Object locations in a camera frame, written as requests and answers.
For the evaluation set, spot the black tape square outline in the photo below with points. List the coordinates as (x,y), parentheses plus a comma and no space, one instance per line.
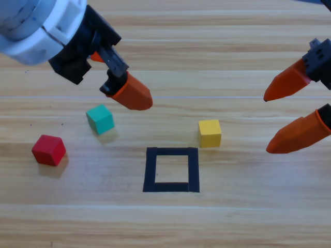
(150,170)

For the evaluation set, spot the yellow wooden cube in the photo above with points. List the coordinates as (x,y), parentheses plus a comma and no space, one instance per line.
(209,133)

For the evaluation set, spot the green wooden cube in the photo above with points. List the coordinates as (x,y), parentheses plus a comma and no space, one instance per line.
(99,118)

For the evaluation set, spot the red wooden cube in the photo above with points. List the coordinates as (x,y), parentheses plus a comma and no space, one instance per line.
(49,149)

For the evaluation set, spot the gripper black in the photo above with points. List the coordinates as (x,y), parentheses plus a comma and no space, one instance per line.
(77,51)
(320,62)

